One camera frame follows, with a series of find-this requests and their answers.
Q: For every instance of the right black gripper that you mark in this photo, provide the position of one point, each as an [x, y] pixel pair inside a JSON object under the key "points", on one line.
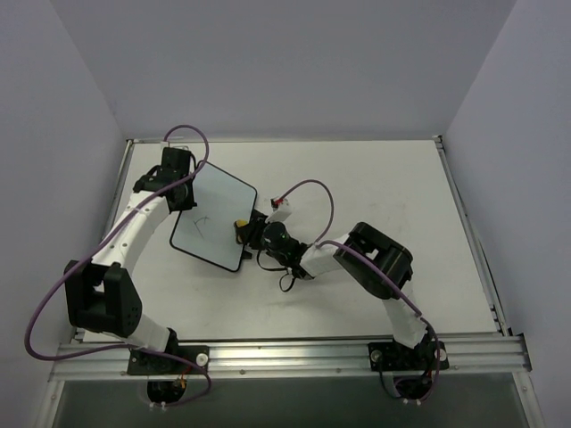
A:
{"points": [[252, 229]]}

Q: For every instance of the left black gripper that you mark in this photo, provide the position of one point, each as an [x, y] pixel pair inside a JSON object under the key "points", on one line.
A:
{"points": [[179, 201]]}

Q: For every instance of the yellow bone shaped eraser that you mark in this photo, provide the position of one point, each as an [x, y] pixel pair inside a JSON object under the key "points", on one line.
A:
{"points": [[241, 231]]}

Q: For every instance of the black framed small whiteboard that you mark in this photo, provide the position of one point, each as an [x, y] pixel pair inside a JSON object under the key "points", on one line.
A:
{"points": [[207, 232]]}

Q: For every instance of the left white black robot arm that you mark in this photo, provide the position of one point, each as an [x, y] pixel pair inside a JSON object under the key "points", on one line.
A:
{"points": [[100, 294]]}

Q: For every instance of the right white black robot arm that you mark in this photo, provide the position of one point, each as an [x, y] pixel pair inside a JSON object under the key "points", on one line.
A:
{"points": [[380, 265]]}

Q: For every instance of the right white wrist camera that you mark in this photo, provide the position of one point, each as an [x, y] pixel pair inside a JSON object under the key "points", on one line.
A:
{"points": [[281, 210]]}

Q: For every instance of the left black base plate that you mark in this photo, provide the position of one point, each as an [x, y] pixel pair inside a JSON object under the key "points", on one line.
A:
{"points": [[190, 359]]}

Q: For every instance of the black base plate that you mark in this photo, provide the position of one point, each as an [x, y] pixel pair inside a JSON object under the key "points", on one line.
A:
{"points": [[190, 359], [394, 357]]}

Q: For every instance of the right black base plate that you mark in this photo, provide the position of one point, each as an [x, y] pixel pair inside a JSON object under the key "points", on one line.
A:
{"points": [[394, 357]]}

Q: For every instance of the aluminium front rail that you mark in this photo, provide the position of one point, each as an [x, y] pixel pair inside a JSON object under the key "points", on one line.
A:
{"points": [[467, 354]]}

